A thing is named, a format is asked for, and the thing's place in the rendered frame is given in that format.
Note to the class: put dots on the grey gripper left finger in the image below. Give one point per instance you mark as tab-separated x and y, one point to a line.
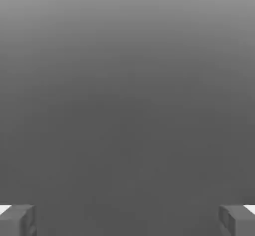
14	222

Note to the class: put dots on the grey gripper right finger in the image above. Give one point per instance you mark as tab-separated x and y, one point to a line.
242	223

